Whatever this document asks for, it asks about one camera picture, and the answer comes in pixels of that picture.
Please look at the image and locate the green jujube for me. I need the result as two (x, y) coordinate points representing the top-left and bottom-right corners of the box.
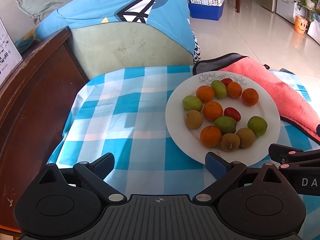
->
(247, 116), (267, 137)
(182, 95), (203, 111)
(214, 116), (236, 134)
(211, 80), (227, 99)

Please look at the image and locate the orange tangerine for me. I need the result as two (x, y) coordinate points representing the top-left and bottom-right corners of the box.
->
(196, 86), (215, 103)
(241, 88), (259, 107)
(203, 101), (223, 122)
(227, 81), (242, 99)
(200, 126), (222, 147)

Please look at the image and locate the brown longan fruit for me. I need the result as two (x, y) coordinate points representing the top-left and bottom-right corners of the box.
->
(184, 109), (203, 129)
(236, 128), (255, 148)
(220, 133), (240, 152)

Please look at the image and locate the red cherry tomato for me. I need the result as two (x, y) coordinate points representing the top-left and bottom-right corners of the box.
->
(224, 107), (241, 122)
(221, 78), (233, 87)

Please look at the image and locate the pink towel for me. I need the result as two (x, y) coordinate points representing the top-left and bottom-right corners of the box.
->
(193, 53), (319, 144)

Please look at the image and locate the white floral plate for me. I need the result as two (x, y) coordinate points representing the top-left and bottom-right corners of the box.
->
(165, 71), (280, 166)

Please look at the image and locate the blue checkered tablecloth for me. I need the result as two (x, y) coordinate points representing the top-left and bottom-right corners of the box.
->
(49, 66), (214, 196)

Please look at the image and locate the green jujube on plate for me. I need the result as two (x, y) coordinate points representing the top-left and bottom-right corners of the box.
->
(182, 95), (203, 111)

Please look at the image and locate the brown wooden cabinet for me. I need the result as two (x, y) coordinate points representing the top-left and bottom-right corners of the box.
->
(1, 28), (88, 238)

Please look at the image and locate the low tv stand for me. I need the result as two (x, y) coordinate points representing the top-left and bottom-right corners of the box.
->
(308, 19), (320, 44)

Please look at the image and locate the orange smiley bucket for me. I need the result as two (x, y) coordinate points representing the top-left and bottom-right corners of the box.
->
(294, 15), (308, 35)

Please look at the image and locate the white milk carton box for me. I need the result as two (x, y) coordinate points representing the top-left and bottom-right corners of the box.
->
(0, 20), (22, 86)

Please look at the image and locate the white small fridge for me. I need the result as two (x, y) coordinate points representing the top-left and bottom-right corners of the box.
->
(276, 0), (306, 24)

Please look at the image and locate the blue plastic bin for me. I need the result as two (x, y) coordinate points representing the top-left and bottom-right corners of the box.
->
(188, 3), (224, 21)

